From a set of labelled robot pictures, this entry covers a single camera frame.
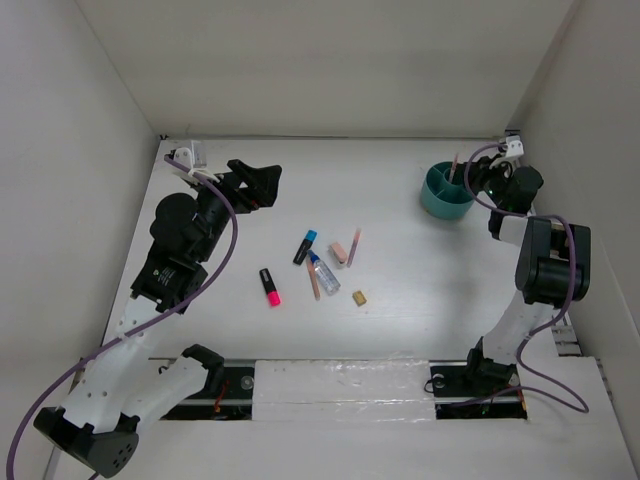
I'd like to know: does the aluminium side rail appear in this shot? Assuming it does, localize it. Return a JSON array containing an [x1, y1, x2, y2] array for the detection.
[[502, 130, 581, 356]]

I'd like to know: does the pink purple pen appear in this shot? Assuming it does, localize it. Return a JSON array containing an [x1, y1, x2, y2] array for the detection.
[[347, 227, 362, 268]]

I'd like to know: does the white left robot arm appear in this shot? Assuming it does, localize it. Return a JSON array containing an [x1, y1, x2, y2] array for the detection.
[[34, 160, 282, 478]]

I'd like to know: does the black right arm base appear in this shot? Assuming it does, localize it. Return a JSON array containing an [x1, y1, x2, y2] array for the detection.
[[423, 340, 528, 420]]

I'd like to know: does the clear bottle blue cap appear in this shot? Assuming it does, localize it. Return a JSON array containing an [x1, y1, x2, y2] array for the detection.
[[308, 250, 341, 295]]

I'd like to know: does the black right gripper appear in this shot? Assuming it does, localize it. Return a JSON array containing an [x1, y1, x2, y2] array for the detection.
[[456, 153, 510, 209]]

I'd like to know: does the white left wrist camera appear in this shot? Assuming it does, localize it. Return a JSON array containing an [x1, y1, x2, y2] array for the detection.
[[167, 140, 207, 178]]

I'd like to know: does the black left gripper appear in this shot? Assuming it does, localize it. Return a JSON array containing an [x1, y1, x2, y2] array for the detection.
[[189, 160, 281, 263]]

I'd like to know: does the orange wooden pencil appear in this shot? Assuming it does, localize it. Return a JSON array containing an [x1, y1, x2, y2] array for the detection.
[[306, 259, 321, 301]]

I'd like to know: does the small brass sharpener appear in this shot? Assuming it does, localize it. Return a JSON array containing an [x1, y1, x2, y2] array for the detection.
[[352, 290, 367, 307]]

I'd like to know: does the teal round desk organizer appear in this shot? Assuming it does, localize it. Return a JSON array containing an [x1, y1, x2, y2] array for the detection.
[[420, 162, 474, 220]]

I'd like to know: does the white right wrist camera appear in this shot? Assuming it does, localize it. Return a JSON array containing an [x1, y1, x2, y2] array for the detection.
[[499, 135, 524, 161]]

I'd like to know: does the pink highlighter black body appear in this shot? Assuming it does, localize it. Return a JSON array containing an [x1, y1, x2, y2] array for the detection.
[[259, 268, 281, 307]]

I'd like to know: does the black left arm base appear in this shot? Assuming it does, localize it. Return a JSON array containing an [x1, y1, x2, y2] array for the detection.
[[162, 344, 256, 421]]

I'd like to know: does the blue highlighter black body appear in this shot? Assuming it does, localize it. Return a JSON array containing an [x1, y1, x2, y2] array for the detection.
[[293, 230, 317, 265]]

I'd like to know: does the red pink pen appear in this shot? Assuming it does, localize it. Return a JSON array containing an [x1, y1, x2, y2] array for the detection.
[[448, 152, 459, 184]]

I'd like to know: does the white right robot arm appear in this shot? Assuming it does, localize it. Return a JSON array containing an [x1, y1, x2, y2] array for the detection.
[[459, 155, 591, 395]]

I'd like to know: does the pink eraser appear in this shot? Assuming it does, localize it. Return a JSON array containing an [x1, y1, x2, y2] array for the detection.
[[328, 242, 348, 268]]

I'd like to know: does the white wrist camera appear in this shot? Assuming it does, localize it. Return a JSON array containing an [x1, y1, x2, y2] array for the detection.
[[167, 140, 207, 178], [499, 135, 524, 161]]

